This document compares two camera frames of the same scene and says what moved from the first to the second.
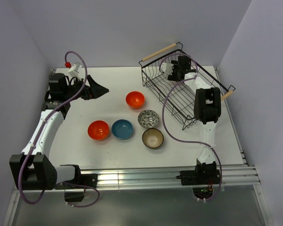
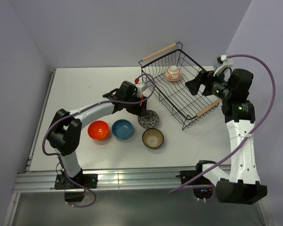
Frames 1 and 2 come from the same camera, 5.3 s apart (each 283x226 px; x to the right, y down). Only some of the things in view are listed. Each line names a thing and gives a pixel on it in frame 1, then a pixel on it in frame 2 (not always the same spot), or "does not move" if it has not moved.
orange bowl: x=98 y=129 does not move
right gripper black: x=173 y=77 → x=204 y=77
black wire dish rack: x=172 y=76 does not move
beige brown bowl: x=153 y=138 does not move
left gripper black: x=95 y=91 → x=139 y=110
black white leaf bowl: x=148 y=118 does not move
